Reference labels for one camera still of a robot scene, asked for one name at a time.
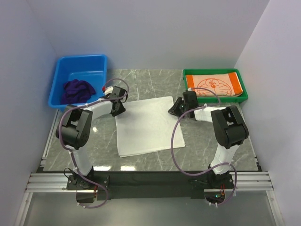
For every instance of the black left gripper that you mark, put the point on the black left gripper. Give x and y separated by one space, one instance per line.
120 110

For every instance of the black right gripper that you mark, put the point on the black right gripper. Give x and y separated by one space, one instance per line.
174 110

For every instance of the white towel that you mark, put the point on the white towel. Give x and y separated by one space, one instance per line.
145 126

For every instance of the orange Doraemon towel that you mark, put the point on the orange Doraemon towel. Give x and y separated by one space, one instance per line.
223 85

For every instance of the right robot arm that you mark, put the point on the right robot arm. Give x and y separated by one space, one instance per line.
230 131

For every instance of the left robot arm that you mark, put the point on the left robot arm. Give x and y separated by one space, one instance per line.
74 127

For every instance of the purple towel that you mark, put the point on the purple towel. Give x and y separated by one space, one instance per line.
77 91

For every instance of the blue plastic bin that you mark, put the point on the blue plastic bin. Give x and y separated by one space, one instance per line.
89 68

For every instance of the green plastic tray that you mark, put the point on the green plastic tray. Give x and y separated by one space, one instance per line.
237 99

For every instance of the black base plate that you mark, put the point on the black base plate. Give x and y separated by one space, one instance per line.
124 193

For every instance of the aluminium mounting rail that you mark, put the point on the aluminium mounting rail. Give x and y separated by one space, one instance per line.
59 182

